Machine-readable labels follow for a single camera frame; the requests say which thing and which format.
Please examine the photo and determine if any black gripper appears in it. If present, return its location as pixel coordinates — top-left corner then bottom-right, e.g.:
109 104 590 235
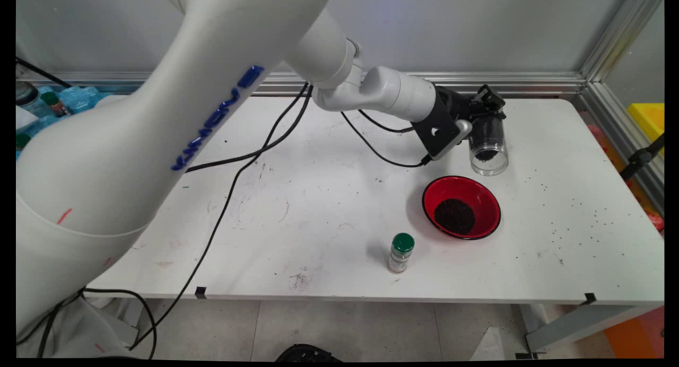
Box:
435 84 506 122

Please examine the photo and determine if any black seed fill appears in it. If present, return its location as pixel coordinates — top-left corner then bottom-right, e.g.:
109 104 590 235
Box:
474 117 503 163

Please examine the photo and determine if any clear plastic jar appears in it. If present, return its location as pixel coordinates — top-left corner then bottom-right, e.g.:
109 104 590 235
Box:
468 114 510 177

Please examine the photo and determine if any grey robot base cover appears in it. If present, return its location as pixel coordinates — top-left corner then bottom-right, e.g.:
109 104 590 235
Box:
16 295 138 358

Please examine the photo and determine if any red bowl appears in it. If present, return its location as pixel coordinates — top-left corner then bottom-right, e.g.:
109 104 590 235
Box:
422 176 502 241

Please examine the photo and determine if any black seed pile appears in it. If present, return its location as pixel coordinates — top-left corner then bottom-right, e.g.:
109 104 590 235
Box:
434 198 476 235

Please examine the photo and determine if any yellow box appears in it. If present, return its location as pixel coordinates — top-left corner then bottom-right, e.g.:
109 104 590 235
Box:
628 103 665 155

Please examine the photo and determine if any green cap spice bottle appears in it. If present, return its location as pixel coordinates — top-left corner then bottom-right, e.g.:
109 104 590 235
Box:
387 233 416 274

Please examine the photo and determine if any pink orange plastic item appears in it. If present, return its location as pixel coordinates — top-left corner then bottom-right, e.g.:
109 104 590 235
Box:
586 124 665 234

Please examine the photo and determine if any grey table leg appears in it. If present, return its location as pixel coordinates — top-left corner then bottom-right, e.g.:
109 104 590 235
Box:
517 302 664 357

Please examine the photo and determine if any white plastic sheet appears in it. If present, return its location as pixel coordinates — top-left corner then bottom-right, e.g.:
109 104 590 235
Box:
469 325 506 361

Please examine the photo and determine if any orange box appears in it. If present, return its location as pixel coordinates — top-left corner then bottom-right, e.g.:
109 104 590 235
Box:
604 306 665 358

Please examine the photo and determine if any black round floor object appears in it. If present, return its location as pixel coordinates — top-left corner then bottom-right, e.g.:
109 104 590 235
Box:
275 344 343 362

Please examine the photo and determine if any blue water bottle pack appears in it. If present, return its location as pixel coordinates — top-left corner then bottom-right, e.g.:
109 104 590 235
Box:
16 85 115 161

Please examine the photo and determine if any small green cap bottle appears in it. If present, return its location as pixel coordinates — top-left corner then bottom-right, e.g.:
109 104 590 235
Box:
41 90 69 117

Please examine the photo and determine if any white paper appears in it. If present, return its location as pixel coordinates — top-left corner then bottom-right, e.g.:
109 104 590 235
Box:
16 106 39 132

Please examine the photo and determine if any long aluminium frame rail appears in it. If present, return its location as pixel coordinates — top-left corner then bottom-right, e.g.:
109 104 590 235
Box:
16 72 587 98

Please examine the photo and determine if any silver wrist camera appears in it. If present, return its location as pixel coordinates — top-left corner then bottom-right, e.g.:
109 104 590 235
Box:
435 119 474 161

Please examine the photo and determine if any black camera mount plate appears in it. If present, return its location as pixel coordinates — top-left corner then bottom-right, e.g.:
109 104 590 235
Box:
411 99 462 161

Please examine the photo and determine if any thin black camera cable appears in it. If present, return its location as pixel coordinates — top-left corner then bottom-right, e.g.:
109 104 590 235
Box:
127 83 433 353

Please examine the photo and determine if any short aluminium frame rail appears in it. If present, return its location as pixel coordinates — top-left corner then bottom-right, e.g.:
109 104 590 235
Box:
578 82 665 216

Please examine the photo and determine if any aluminium frame post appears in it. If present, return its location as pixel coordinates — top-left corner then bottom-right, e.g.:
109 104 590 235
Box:
579 0 664 84

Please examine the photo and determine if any thick black cable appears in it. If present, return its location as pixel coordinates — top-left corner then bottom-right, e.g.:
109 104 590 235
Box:
183 82 315 174

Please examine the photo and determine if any black looped cable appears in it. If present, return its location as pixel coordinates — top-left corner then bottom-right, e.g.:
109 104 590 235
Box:
16 287 159 360

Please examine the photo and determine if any black background cable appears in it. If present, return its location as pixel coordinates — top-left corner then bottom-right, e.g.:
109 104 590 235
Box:
16 57 72 89

